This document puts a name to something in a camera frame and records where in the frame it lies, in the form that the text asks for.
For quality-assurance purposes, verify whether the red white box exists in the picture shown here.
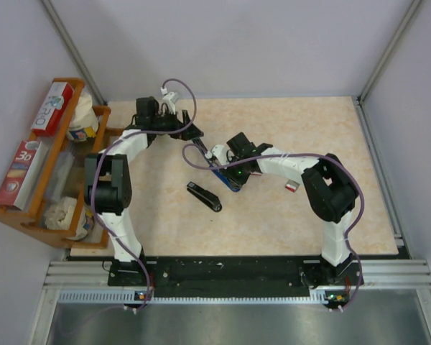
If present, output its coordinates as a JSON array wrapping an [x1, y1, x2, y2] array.
[[31, 82, 73, 137], [0, 140, 47, 211]]

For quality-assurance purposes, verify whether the white paper bag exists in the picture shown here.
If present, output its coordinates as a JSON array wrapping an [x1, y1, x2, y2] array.
[[66, 91, 99, 142]]

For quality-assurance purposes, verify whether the red white box lower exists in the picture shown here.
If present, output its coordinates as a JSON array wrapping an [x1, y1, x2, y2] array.
[[0, 140, 47, 211]]

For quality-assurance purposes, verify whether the wooden shelf rack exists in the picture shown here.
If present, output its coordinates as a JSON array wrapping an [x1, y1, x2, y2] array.
[[0, 76, 133, 249]]

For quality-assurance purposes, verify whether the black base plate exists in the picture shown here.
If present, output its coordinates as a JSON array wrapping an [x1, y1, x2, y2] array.
[[108, 256, 361, 298]]

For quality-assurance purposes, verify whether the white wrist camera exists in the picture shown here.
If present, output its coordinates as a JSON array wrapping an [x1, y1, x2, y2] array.
[[205, 144, 229, 165], [161, 86, 180, 112]]

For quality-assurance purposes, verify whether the red staple tray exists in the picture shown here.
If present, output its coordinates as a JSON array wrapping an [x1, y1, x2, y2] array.
[[284, 181, 300, 193]]

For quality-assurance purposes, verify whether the black stapler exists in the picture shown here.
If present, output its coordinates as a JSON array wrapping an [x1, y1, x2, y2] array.
[[186, 182, 223, 212]]

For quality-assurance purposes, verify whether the red white box upper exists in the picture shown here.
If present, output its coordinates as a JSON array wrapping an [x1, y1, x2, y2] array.
[[31, 82, 73, 137]]

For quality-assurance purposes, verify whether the white cloth roll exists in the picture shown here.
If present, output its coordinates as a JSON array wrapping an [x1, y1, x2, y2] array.
[[44, 197, 77, 230]]

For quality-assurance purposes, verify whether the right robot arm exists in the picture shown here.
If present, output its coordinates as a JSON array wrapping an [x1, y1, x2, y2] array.
[[207, 132, 359, 285]]

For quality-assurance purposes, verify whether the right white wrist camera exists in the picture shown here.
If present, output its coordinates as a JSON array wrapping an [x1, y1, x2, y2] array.
[[205, 144, 229, 165]]

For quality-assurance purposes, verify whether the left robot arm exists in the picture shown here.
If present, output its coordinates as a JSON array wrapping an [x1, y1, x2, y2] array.
[[84, 92, 204, 285]]

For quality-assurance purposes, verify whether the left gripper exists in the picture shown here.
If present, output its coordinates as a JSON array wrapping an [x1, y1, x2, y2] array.
[[152, 108, 204, 142]]

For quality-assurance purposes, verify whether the blue stapler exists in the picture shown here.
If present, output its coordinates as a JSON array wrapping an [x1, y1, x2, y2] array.
[[192, 138, 244, 193]]

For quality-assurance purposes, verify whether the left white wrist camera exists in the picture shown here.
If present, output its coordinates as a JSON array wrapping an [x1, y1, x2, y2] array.
[[161, 86, 180, 112]]

